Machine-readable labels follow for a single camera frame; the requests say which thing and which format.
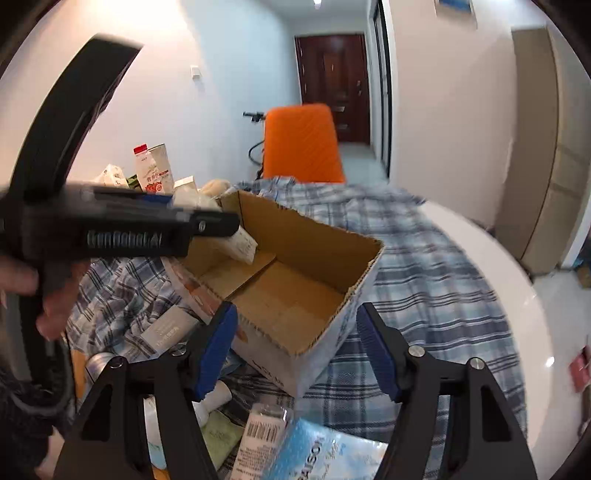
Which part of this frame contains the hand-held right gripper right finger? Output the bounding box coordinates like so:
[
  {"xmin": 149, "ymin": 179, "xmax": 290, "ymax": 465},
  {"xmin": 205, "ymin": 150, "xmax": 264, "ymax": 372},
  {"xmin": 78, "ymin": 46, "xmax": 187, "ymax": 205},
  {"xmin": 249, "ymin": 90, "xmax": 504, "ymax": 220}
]
[{"xmin": 355, "ymin": 302, "xmax": 539, "ymax": 480}]

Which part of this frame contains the grey flat box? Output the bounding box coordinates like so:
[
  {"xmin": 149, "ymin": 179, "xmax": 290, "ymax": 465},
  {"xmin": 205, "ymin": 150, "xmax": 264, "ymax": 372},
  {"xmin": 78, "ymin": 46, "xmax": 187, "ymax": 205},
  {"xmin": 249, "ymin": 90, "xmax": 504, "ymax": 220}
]
[{"xmin": 139, "ymin": 305, "xmax": 204, "ymax": 358}]

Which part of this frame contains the tall white carton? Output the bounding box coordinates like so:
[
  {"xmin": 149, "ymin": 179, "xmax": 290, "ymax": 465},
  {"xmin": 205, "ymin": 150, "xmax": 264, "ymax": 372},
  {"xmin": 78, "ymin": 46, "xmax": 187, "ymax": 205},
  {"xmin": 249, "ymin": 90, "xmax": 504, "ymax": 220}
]
[{"xmin": 148, "ymin": 143, "xmax": 175, "ymax": 193}]

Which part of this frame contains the clear wrapped white packet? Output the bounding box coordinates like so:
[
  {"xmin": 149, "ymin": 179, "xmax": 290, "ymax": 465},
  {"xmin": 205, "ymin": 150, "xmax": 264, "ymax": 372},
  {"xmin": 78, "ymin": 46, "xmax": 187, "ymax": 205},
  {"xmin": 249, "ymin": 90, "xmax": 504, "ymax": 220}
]
[{"xmin": 231, "ymin": 401, "xmax": 295, "ymax": 480}]

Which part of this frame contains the dark brown door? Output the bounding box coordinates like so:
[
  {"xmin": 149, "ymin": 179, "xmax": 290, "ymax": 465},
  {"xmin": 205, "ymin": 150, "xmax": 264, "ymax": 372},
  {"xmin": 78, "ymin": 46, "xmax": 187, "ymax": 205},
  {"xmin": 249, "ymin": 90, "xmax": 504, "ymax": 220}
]
[{"xmin": 294, "ymin": 33, "xmax": 371, "ymax": 146}]

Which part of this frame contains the beige plush toy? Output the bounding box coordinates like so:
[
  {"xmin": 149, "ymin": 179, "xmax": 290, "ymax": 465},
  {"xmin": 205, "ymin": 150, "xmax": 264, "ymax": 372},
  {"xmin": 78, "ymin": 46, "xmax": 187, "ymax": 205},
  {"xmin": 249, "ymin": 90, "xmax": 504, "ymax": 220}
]
[{"xmin": 201, "ymin": 179, "xmax": 234, "ymax": 199}]

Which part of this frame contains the white tube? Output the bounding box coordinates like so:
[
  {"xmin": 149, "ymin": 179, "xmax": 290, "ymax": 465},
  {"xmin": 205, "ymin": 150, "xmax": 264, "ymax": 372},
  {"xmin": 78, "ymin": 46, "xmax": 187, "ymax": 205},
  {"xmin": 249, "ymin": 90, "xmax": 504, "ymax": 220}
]
[{"xmin": 191, "ymin": 383, "xmax": 232, "ymax": 428}]

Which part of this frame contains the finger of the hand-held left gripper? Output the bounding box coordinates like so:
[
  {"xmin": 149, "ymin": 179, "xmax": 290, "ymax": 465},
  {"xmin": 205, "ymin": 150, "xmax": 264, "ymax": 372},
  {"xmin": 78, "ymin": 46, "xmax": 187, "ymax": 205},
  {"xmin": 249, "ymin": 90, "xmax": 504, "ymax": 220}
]
[
  {"xmin": 92, "ymin": 185, "xmax": 195, "ymax": 213},
  {"xmin": 185, "ymin": 210, "xmax": 242, "ymax": 239}
]

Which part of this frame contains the person's left hand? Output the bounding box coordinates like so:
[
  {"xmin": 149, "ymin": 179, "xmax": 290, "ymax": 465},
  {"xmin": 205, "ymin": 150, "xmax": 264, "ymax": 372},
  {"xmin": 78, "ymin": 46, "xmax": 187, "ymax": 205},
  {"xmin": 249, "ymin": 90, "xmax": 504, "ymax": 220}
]
[{"xmin": 0, "ymin": 256, "xmax": 90, "ymax": 342}]

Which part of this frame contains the small white carton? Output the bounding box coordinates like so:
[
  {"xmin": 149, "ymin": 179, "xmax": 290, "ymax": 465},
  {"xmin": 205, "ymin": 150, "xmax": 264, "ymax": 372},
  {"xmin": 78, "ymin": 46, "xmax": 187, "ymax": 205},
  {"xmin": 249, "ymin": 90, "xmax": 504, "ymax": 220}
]
[{"xmin": 92, "ymin": 164, "xmax": 130, "ymax": 189}]

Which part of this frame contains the pretzel print cardboard box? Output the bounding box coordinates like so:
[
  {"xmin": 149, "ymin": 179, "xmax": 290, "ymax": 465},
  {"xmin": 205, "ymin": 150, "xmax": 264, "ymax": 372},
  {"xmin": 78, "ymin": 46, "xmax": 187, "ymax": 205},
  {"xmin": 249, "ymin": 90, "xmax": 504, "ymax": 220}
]
[{"xmin": 178, "ymin": 189, "xmax": 385, "ymax": 398}]

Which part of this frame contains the light blue tissue box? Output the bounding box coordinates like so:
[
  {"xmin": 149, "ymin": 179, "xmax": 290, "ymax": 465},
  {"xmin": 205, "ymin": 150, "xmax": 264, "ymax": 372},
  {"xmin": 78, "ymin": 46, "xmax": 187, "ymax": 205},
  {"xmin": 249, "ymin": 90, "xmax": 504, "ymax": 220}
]
[{"xmin": 272, "ymin": 418, "xmax": 389, "ymax": 480}]

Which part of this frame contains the blue plaid cloth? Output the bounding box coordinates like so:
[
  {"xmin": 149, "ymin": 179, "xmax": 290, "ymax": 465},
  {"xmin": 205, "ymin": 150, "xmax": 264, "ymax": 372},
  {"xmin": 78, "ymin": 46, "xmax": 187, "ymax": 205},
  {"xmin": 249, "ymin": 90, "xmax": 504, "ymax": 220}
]
[{"xmin": 69, "ymin": 175, "xmax": 529, "ymax": 480}]

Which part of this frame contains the red cap milk bottle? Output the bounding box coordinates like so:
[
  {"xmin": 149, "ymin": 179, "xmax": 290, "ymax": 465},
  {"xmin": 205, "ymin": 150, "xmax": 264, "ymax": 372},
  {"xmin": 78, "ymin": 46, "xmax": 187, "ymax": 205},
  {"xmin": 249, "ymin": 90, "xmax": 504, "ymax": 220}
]
[{"xmin": 133, "ymin": 143, "xmax": 163, "ymax": 195}]

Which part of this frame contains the beige wardrobe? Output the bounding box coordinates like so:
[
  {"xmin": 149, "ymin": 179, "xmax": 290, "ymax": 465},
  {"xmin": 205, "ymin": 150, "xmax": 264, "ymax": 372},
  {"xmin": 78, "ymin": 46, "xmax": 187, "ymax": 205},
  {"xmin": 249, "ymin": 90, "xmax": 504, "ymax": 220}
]
[{"xmin": 496, "ymin": 28, "xmax": 578, "ymax": 278}]

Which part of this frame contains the red object on floor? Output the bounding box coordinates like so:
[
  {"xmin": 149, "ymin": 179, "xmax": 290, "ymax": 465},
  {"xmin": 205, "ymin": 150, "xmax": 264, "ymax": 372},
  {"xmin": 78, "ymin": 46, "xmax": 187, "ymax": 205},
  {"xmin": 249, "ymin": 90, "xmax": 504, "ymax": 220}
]
[{"xmin": 569, "ymin": 346, "xmax": 591, "ymax": 393}]

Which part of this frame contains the blue wall picture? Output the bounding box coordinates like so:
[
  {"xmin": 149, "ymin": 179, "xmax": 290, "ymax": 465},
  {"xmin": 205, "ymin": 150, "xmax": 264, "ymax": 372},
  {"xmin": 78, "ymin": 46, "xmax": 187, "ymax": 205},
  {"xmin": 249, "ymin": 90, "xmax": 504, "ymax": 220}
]
[{"xmin": 436, "ymin": 0, "xmax": 476, "ymax": 17}]

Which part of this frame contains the small white box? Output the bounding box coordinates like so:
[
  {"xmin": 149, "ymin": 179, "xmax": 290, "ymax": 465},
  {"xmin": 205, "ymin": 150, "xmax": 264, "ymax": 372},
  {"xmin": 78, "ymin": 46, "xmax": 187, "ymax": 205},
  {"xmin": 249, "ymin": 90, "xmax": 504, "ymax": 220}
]
[{"xmin": 221, "ymin": 226, "xmax": 258, "ymax": 265}]

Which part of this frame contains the pale green tube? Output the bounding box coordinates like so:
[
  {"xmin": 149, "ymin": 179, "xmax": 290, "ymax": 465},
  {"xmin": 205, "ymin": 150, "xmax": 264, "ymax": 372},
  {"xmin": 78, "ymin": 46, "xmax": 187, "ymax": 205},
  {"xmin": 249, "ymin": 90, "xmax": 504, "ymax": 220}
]
[{"xmin": 201, "ymin": 410, "xmax": 245, "ymax": 476}]

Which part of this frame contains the orange chair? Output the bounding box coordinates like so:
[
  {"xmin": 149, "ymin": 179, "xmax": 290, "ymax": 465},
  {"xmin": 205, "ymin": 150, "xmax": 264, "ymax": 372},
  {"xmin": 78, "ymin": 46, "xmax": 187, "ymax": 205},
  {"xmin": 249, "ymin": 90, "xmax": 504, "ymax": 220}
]
[{"xmin": 262, "ymin": 103, "xmax": 347, "ymax": 184}]

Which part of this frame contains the round grey-white jar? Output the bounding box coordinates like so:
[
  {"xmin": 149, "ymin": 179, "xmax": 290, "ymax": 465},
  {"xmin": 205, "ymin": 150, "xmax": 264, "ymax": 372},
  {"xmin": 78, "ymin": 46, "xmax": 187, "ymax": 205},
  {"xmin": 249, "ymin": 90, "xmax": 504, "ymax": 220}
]
[{"xmin": 85, "ymin": 352, "xmax": 116, "ymax": 384}]

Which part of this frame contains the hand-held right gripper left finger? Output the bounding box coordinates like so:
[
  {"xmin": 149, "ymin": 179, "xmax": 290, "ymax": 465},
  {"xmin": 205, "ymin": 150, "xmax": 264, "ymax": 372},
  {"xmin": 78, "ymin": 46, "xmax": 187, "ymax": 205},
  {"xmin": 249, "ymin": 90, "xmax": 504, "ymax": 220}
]
[{"xmin": 53, "ymin": 301, "xmax": 239, "ymax": 480}]

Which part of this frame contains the orange white packet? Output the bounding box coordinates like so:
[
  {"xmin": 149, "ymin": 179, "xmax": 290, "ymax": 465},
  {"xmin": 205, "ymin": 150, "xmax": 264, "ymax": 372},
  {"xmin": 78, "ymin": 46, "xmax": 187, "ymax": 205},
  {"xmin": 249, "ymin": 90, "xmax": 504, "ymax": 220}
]
[{"xmin": 161, "ymin": 258, "xmax": 222, "ymax": 324}]

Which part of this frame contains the white bag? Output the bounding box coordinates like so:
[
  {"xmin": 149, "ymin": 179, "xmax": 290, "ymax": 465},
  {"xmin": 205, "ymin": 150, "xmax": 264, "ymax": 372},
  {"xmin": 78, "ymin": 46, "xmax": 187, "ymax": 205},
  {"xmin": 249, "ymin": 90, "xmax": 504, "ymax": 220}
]
[{"xmin": 172, "ymin": 176, "xmax": 222, "ymax": 210}]

